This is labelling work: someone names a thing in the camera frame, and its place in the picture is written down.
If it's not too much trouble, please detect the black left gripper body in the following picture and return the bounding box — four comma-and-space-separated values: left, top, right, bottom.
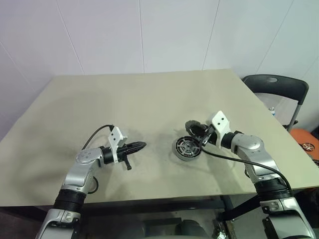
116, 145, 132, 172

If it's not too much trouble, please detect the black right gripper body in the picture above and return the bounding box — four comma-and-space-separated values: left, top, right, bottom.
205, 124, 218, 146

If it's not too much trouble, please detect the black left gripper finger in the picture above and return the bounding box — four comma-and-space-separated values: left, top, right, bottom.
126, 145, 147, 153
126, 140, 148, 148

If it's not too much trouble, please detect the round black metal fan part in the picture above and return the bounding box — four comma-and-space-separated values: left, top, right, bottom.
173, 136, 202, 158

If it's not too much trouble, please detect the black diagonal table brace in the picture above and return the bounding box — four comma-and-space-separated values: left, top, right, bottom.
219, 199, 262, 222

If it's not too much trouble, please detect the orange container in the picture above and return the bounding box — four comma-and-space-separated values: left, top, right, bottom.
290, 128, 316, 161

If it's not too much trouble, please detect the crumpled silver foil piece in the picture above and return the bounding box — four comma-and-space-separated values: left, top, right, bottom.
214, 221, 227, 239

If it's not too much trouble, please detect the dark grey folding chair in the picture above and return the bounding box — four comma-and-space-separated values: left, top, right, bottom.
243, 74, 310, 132

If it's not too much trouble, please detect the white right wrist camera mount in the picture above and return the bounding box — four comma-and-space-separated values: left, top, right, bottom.
211, 111, 231, 148

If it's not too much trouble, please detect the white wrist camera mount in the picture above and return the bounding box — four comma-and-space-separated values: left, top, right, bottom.
108, 126, 128, 162
211, 111, 231, 148

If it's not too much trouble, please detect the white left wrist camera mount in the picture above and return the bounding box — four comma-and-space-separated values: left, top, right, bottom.
108, 126, 128, 162

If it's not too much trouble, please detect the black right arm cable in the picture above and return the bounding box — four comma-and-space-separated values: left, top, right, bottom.
201, 124, 293, 194

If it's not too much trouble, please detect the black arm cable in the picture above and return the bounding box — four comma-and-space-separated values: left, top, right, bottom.
81, 124, 114, 151
201, 124, 293, 194

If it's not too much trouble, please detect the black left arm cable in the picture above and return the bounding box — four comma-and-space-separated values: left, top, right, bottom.
81, 124, 114, 151

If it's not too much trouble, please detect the dark table frame crossbar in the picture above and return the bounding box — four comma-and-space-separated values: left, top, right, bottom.
83, 196, 225, 212

